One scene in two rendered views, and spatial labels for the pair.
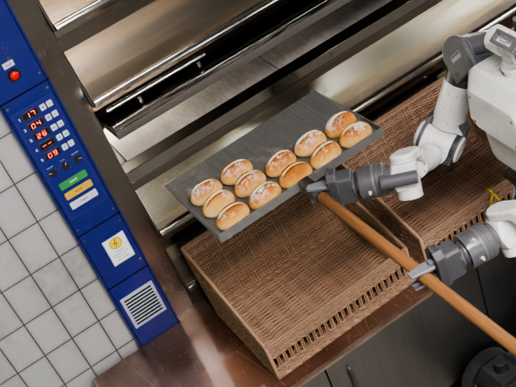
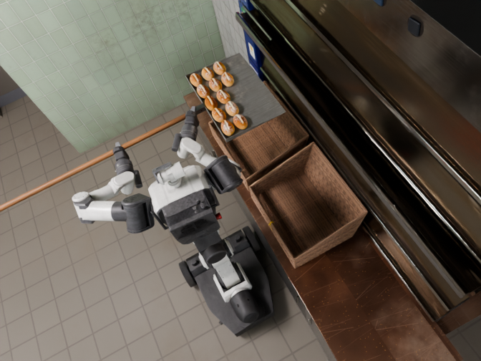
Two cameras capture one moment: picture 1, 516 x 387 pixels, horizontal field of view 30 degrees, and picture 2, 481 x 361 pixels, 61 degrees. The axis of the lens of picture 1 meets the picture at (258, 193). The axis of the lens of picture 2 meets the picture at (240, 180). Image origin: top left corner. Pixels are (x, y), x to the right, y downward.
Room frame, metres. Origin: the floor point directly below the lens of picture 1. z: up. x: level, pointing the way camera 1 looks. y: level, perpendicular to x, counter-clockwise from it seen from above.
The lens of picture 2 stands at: (2.25, -1.65, 2.92)
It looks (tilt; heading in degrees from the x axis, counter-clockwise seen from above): 59 degrees down; 95
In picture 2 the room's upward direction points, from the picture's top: 17 degrees counter-clockwise
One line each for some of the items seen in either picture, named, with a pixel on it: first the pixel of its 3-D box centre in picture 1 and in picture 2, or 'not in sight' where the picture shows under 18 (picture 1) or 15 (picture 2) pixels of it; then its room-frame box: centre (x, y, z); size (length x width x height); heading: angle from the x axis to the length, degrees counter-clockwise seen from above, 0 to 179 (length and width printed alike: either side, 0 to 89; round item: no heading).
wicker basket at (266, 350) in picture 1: (297, 263); (257, 135); (2.31, -0.03, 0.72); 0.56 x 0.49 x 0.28; 108
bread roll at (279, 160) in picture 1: (279, 161); (222, 95); (2.16, -0.09, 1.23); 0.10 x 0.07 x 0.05; 112
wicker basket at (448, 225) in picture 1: (441, 166); (304, 203); (2.48, -0.60, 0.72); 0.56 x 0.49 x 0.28; 107
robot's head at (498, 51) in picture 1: (509, 48); (172, 174); (1.89, -0.69, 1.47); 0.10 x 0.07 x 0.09; 13
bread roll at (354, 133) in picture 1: (354, 133); (227, 127); (2.15, -0.31, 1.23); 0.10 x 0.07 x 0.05; 103
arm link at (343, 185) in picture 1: (353, 185); (190, 126); (1.95, -0.24, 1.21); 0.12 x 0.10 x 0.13; 72
